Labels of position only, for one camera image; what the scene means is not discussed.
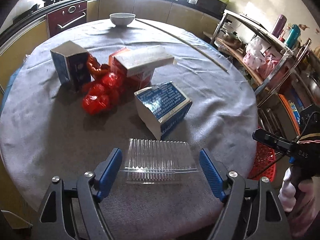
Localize clear ribbed plastic container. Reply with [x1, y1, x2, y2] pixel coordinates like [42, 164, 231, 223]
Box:
[120, 139, 199, 184]

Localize red plastic bag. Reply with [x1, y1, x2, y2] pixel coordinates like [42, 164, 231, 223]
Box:
[81, 72, 125, 115]

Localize blue and white carton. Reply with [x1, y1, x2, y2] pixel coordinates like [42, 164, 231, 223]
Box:
[134, 81, 193, 140]

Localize orange snack wrapper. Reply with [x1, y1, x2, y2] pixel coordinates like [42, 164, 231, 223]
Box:
[86, 53, 111, 80]

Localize red orange medicine box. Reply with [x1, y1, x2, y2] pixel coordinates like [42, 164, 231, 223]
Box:
[108, 47, 156, 91]

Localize dark blue tall box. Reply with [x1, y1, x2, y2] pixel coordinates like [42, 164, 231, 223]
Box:
[50, 41, 91, 92]

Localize white medicine box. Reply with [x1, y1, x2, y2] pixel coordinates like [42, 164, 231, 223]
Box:
[113, 45, 175, 77]

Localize metal kitchen storage rack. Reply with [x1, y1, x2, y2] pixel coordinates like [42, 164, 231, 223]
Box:
[203, 9, 320, 140]

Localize yellow kitchen cabinets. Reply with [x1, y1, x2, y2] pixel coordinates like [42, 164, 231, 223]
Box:
[1, 0, 221, 87]

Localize right hand in pale glove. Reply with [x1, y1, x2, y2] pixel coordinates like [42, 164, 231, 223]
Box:
[278, 168, 319, 239]

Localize red plastic mesh basket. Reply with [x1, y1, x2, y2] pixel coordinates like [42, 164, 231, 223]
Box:
[248, 142, 276, 182]

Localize pink white plastic bag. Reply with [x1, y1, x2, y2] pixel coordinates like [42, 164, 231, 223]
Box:
[243, 36, 281, 79]

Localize grey tablecloth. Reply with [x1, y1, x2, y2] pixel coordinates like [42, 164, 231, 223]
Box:
[1, 20, 258, 239]

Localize teal thermos bottle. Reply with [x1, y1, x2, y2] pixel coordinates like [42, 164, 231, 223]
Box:
[284, 24, 301, 49]

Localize purple thermos bottle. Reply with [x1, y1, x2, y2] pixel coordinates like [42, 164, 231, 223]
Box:
[271, 14, 287, 38]

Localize dark red built-in oven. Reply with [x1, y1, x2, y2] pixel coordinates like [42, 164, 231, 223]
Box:
[47, 2, 87, 37]

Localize white ceramic bowl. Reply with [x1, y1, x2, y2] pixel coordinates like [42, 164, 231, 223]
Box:
[110, 12, 136, 27]

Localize long thin wooden stick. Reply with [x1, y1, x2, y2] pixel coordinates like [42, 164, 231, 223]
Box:
[135, 18, 228, 73]

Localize black microwave oven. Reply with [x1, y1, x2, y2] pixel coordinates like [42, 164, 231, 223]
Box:
[188, 0, 227, 18]

